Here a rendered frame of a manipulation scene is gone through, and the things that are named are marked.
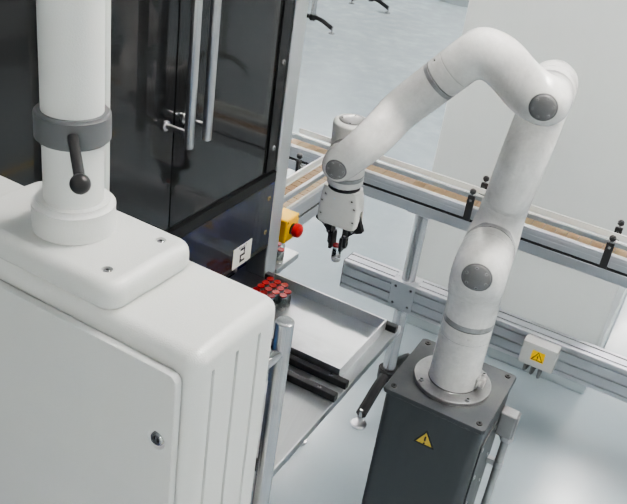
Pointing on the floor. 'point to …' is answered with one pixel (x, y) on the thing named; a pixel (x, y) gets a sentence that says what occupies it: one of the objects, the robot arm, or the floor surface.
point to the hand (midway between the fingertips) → (337, 240)
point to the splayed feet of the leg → (375, 392)
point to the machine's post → (266, 259)
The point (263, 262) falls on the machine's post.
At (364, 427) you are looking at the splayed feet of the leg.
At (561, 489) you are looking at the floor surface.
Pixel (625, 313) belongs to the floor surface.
